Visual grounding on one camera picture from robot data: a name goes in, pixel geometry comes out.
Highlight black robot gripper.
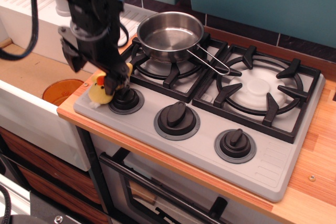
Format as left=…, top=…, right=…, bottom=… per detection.
left=58, top=22, right=129, bottom=95

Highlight yellow stuffed duck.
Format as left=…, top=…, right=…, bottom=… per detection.
left=88, top=63, right=133, bottom=109

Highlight stainless steel pan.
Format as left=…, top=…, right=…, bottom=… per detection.
left=137, top=12, right=230, bottom=76

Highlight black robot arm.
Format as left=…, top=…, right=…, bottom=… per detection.
left=1, top=0, right=129, bottom=95

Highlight black left stove knob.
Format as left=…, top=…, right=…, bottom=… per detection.
left=108, top=86, right=144, bottom=115

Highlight black stove knob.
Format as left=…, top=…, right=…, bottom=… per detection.
left=154, top=101, right=201, bottom=141
left=108, top=86, right=144, bottom=115
left=214, top=129, right=257, bottom=164

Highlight black middle stove knob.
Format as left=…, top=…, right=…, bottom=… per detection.
left=154, top=101, right=201, bottom=141

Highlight grey toy stove top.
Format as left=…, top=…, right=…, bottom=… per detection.
left=73, top=34, right=325, bottom=202

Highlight black right stove knob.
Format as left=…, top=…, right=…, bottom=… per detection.
left=214, top=129, right=257, bottom=164

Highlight orange plastic plate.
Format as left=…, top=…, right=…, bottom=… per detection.
left=42, top=79, right=83, bottom=106

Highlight grey toy faucet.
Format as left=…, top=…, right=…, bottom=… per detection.
left=55, top=0, right=70, bottom=17

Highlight white toy sink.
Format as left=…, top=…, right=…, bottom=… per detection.
left=0, top=0, right=158, bottom=172

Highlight black left burner grate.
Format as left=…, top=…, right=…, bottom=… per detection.
left=121, top=37, right=213, bottom=103

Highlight black burner grate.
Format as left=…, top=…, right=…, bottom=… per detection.
left=192, top=45, right=325, bottom=144
left=121, top=37, right=213, bottom=103

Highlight wooden drawer fronts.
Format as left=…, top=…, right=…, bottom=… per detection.
left=1, top=129, right=111, bottom=223

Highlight black right burner grate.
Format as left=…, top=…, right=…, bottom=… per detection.
left=192, top=45, right=325, bottom=144

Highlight oven door with handle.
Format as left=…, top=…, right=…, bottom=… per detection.
left=99, top=148, right=271, bottom=223

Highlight black braided cable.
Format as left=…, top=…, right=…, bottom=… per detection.
left=0, top=184, right=13, bottom=224

